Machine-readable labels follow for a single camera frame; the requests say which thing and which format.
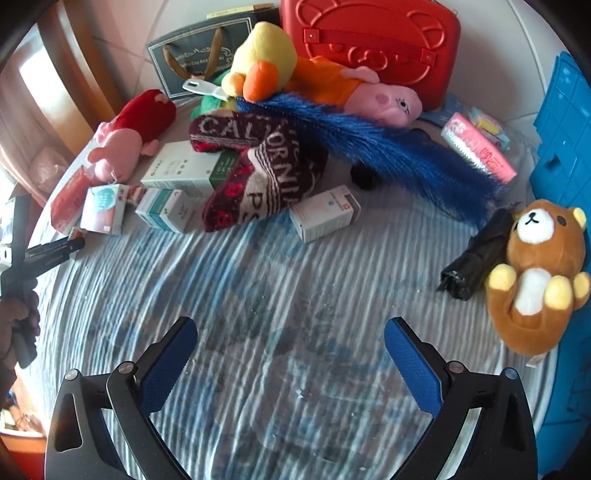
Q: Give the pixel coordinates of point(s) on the pink pig plush red dress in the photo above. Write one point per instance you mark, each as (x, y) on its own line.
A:
(147, 115)

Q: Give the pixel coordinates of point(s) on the green plush toy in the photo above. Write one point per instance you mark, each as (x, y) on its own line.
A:
(210, 104)

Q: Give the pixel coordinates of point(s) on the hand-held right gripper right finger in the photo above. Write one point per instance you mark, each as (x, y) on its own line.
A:
(415, 369)

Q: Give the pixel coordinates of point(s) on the red hard-shell suitcase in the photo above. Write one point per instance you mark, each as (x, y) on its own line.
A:
(369, 27)

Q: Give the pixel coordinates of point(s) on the brown wooden furniture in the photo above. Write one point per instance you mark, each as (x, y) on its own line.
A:
(78, 69)

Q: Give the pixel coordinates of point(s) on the pastel small tissue pack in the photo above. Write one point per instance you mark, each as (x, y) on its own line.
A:
(489, 124)

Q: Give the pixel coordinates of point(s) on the teal and red small box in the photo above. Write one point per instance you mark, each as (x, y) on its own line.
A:
(104, 207)

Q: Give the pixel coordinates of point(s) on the blue plastic crate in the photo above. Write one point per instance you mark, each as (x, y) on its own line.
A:
(568, 152)

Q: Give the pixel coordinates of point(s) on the red floral tissue pack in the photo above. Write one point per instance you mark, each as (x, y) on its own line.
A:
(69, 194)

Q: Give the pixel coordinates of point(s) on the blue faux fur collar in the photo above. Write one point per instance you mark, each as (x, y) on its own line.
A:
(392, 152)

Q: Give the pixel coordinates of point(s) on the yellow duck plush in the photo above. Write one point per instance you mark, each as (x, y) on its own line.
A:
(263, 50)

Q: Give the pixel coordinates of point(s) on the white box green end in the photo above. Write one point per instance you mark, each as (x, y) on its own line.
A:
(175, 170)

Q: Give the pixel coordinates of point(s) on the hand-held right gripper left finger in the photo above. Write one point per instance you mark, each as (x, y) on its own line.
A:
(168, 369)

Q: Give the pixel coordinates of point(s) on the small white medicine box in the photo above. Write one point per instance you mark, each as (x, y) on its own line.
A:
(323, 212)

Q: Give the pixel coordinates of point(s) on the pink tissue pack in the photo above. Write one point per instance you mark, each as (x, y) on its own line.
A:
(480, 147)

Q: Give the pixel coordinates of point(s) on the translucent plastic bag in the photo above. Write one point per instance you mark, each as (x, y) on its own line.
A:
(48, 170)

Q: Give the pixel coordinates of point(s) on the pink pig plush orange dress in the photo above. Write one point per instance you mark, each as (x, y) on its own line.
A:
(388, 99)

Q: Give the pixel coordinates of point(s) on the white teal medicine box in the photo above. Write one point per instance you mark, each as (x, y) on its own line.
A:
(166, 210)

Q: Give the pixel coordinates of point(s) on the black gift bag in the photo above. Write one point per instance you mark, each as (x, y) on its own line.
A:
(194, 50)

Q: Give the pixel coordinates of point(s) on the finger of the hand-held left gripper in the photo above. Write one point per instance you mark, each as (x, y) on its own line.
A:
(55, 251)

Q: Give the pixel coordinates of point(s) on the maroon lettered knit scarf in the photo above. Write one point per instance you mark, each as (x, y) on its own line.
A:
(268, 184)

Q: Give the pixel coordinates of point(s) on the gold flat box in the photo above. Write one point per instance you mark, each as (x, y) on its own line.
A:
(240, 11)

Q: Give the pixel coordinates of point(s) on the brown bear plush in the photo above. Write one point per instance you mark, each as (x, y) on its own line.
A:
(545, 240)

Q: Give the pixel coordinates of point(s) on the black folded umbrella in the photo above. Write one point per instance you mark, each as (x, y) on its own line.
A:
(480, 258)

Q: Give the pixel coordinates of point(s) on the light blue card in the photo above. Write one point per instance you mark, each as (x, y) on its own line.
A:
(448, 110)

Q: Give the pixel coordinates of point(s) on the person's left hand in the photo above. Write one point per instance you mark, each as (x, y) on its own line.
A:
(30, 318)

